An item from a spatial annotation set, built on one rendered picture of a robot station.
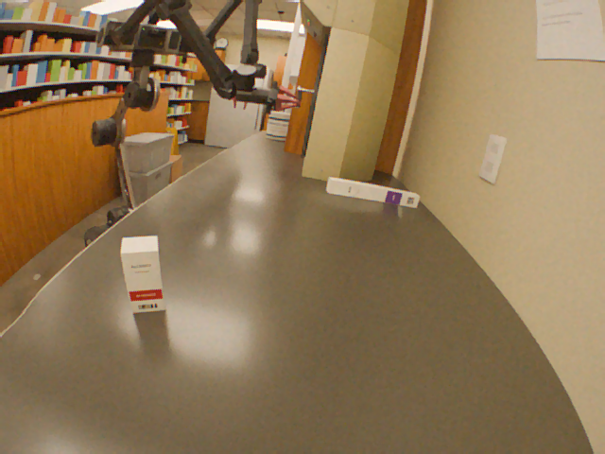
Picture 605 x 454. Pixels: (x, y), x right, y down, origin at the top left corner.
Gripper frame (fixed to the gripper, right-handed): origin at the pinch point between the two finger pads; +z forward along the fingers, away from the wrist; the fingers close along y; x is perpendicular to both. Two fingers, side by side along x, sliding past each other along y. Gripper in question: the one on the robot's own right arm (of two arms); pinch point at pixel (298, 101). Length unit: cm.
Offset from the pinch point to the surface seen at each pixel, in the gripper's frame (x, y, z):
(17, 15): -34, 75, -241
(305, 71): 10.3, 29.1, -0.6
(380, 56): -17.4, 12.3, 21.7
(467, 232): -12, -38, 48
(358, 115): -5.3, -5.4, 18.5
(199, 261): -29, -59, -7
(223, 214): -18, -48, -8
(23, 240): 77, -65, -188
